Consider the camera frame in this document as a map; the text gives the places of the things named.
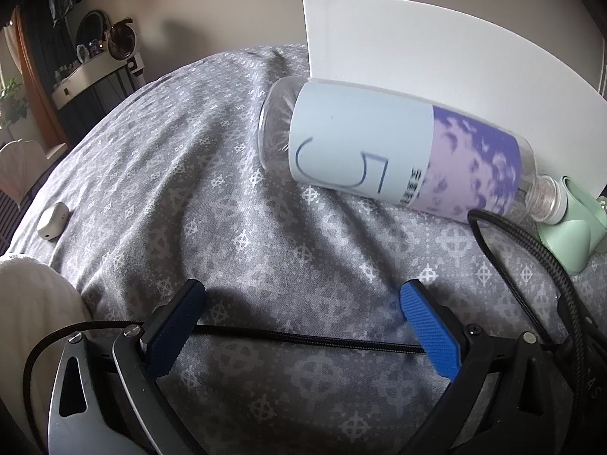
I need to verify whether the thick black braided cable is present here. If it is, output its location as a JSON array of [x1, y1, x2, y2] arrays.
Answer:
[[467, 209, 593, 356]]

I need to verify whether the small desk fan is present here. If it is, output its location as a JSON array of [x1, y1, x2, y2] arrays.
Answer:
[[107, 16, 136, 60]]

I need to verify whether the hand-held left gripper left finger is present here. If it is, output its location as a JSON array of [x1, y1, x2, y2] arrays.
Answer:
[[47, 279, 209, 455]]

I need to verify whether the thin black cable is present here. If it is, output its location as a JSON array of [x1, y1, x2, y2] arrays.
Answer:
[[24, 320, 425, 455]]

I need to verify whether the orange curtain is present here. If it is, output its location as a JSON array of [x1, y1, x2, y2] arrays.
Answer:
[[14, 7, 69, 147]]

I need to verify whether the clear bottle with purple label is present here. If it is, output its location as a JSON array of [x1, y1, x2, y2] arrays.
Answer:
[[258, 77, 570, 225]]

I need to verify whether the white storage box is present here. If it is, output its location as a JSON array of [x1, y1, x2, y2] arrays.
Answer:
[[302, 0, 607, 200]]

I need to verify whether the white pillow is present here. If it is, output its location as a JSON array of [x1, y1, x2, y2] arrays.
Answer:
[[0, 256, 93, 342]]

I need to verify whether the white earbuds case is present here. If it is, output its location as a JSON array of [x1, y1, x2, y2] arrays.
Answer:
[[37, 202, 70, 239]]

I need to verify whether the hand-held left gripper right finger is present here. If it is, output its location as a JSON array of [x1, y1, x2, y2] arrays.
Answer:
[[399, 281, 574, 455]]

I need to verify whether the green houseplant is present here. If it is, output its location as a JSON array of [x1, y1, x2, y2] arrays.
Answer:
[[0, 78, 29, 129]]

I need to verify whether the white wall shelf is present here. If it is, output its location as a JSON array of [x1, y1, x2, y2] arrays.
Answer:
[[51, 52, 134, 107]]

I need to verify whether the mint green device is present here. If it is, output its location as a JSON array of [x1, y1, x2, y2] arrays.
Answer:
[[538, 175, 607, 276]]

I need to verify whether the grey patterned blanket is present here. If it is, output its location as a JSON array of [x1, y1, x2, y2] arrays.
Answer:
[[0, 44, 607, 455]]

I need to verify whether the white shell-shaped chair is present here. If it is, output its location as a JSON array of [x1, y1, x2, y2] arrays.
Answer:
[[0, 140, 46, 204]]

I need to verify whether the round dark mirror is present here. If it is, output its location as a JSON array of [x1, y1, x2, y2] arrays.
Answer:
[[76, 9, 112, 53]]

